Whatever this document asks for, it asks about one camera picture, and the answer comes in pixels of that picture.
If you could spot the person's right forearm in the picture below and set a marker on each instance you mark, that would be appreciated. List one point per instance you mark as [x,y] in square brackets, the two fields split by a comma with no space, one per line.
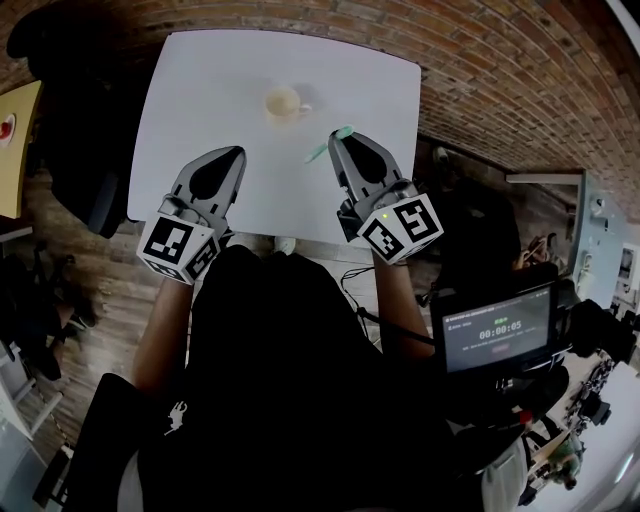
[395,300]

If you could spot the person's right white shoe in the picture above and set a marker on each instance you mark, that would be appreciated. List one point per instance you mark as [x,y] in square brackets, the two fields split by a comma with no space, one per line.
[285,245]

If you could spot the yellow wooden side table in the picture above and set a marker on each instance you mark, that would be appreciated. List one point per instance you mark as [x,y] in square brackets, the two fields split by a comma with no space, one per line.
[15,175]

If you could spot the person's black shirt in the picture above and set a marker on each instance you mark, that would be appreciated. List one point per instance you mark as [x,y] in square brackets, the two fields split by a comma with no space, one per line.
[280,390]

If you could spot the person's left forearm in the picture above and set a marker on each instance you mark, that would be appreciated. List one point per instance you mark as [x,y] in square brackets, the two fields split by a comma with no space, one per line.
[160,335]

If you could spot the pale blue partition panel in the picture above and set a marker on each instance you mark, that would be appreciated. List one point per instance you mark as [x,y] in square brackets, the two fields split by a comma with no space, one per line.
[597,240]

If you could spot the cluttered workbench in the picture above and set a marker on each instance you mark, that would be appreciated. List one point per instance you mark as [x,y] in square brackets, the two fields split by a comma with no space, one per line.
[595,410]

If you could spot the black office chair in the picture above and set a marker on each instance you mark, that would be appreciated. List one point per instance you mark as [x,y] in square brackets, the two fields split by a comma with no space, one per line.
[85,150]

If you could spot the cream ceramic mug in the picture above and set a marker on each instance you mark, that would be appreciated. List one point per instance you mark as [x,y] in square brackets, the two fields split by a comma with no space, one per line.
[281,104]

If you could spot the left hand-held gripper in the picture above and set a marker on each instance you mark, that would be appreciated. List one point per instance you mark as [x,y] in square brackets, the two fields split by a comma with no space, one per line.
[165,242]

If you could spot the black floor equipment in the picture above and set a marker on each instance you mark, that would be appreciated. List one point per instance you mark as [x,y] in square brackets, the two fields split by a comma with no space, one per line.
[30,310]

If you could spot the white shelf unit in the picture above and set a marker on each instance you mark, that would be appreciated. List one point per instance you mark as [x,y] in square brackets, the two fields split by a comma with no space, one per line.
[15,425]

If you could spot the black monitor screen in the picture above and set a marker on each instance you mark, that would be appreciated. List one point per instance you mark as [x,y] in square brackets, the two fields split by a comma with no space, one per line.
[495,330]

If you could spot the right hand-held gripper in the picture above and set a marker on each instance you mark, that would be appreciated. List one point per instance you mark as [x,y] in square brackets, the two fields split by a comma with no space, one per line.
[405,227]

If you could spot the red round object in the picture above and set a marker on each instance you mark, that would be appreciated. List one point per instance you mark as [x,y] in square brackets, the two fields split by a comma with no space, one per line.
[6,130]

